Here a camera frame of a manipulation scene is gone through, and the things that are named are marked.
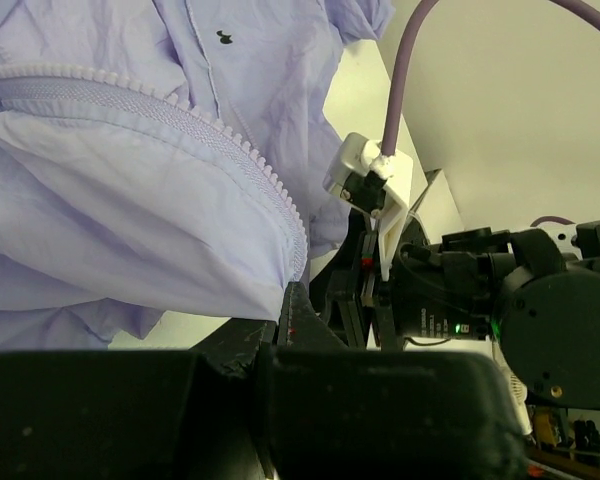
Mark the lavender zip jacket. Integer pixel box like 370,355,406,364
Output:
0,1,394,350

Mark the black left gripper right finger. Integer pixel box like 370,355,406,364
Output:
259,283,528,479

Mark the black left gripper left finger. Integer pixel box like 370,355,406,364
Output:
0,319,275,479

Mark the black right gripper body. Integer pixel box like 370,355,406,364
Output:
324,219,510,350

